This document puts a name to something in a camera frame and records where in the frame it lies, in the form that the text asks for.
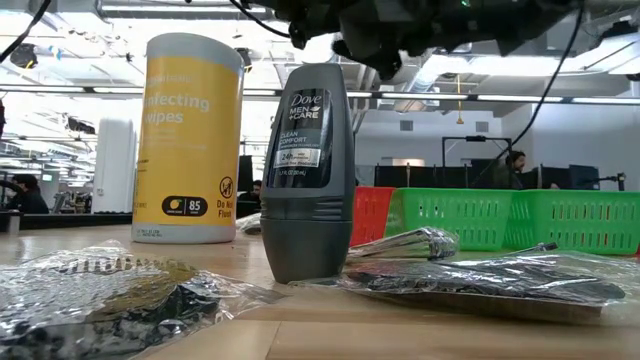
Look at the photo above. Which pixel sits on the grey Dove roll-on deodorant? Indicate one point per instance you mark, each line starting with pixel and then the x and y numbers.
pixel 307 225

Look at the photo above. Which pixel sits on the black partition panel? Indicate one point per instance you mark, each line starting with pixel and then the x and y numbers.
pixel 425 177

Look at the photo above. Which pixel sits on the black mesh item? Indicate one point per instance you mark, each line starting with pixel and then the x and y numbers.
pixel 250 225
pixel 475 285
pixel 100 300

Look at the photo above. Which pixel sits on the black computer monitor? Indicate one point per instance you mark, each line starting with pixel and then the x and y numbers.
pixel 245 172
pixel 582 177

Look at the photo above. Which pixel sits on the red plastic basket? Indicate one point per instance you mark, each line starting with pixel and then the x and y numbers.
pixel 372 215

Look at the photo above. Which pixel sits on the green plastic basket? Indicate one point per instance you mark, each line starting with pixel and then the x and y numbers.
pixel 575 225
pixel 450 220

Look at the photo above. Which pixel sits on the black background rig frame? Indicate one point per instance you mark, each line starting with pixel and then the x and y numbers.
pixel 475 138

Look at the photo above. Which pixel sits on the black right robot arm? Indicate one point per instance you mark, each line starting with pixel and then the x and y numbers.
pixel 540 20

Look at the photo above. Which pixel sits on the black background desk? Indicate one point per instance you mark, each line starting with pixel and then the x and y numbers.
pixel 75 220

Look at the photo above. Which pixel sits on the small metal cup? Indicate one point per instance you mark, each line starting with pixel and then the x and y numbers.
pixel 13 222

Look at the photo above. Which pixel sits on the bagged silver metal tool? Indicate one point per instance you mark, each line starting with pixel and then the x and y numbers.
pixel 405 245
pixel 540 247

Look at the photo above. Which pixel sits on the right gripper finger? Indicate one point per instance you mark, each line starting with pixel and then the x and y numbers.
pixel 380 62

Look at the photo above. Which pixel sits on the black ceiling device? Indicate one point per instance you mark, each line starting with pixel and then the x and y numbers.
pixel 23 55

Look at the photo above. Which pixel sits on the white round column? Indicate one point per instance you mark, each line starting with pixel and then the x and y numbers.
pixel 114 165

